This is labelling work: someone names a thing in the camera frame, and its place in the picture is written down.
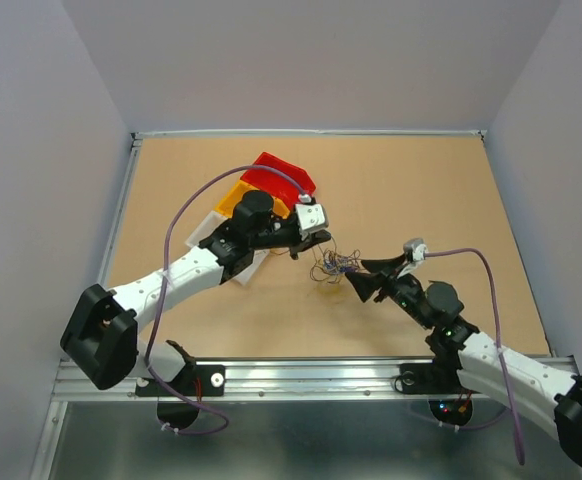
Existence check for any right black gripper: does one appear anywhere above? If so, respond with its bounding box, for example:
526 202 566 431
343 253 433 330

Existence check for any wire bundle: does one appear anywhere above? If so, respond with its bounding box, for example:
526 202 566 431
309 237 363 296

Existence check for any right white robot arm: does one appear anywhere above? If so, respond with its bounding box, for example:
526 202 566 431
345 251 582 468

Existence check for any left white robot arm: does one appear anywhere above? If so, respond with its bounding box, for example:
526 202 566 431
60 190 331 394

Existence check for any red plastic bin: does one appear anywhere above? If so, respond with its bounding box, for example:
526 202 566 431
240 152 316 209

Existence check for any yellow plastic bin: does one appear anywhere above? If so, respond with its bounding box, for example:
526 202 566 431
214 179 292 221

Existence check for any white plastic bin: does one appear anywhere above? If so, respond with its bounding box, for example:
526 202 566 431
184 209 271 287

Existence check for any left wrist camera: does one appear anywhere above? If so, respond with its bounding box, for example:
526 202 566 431
295 203 329 238

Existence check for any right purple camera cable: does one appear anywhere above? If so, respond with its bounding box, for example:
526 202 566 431
423 247 527 466

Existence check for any purple camera cable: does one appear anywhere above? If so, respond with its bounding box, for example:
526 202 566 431
423 247 527 466
143 165 317 436

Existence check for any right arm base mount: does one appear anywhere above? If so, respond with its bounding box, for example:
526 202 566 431
392 358 474 430

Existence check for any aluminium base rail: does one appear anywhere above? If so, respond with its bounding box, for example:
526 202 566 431
50 355 582 401

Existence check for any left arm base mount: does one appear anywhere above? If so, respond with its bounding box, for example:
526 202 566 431
136 340 230 437

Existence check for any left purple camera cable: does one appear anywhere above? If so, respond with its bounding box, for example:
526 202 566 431
143 165 317 436

